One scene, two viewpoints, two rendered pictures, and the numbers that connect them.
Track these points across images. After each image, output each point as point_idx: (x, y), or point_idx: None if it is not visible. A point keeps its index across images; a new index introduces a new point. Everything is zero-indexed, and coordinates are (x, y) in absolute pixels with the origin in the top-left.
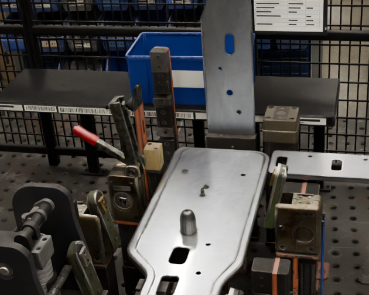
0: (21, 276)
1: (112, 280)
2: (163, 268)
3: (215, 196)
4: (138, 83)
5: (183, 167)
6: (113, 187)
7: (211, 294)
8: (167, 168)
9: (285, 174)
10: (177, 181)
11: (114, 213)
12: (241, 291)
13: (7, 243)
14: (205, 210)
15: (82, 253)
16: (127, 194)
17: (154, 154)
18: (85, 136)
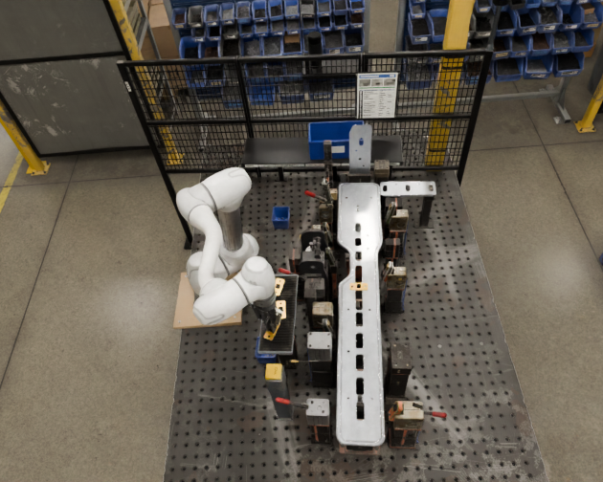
0: (319, 268)
1: None
2: (354, 248)
3: (363, 210)
4: (327, 167)
5: (345, 195)
6: (322, 211)
7: (375, 257)
8: (338, 197)
9: (395, 207)
10: (345, 204)
11: (321, 220)
12: (392, 262)
13: (315, 259)
14: (361, 218)
15: (330, 251)
16: (327, 213)
17: (335, 194)
18: (310, 194)
